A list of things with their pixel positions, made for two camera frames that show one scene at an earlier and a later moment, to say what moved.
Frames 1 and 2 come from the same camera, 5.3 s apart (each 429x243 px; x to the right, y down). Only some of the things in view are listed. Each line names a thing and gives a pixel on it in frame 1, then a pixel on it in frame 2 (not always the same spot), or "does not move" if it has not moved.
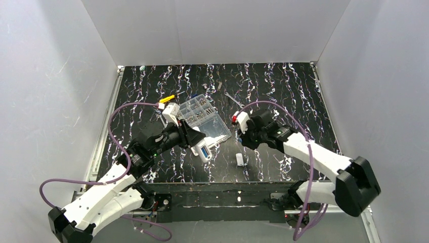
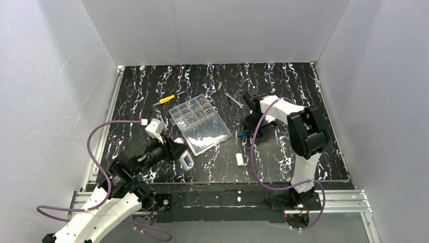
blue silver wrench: x=230 y=97 does not move
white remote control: x=204 y=151 -> x=186 y=161
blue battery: x=204 y=152 -> x=186 y=161
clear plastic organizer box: x=200 y=114 does not move
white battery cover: x=240 y=159 does not move
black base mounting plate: x=248 y=201 does not move
